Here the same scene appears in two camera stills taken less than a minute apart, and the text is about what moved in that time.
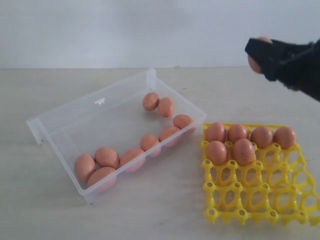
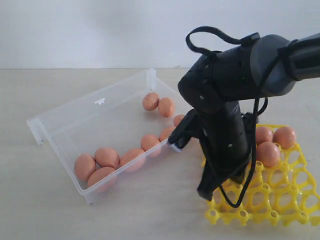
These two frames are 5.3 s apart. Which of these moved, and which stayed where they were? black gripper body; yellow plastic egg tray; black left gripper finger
Moved: black gripper body; black left gripper finger
Stayed: yellow plastic egg tray
